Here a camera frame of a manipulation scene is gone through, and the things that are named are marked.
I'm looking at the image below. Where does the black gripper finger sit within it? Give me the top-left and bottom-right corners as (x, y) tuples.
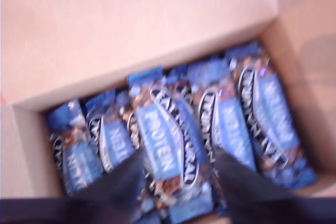
(213, 148), (297, 222)
(78, 152), (145, 222)

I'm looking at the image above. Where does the blue protein snackbar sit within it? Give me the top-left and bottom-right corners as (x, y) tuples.
(125, 68), (213, 224)
(187, 57), (259, 183)
(227, 41), (317, 190)
(46, 98), (104, 197)
(83, 90), (139, 175)
(165, 66), (200, 120)

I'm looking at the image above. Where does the brown carton snackbar box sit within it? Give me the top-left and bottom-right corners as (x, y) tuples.
(0, 0), (336, 224)

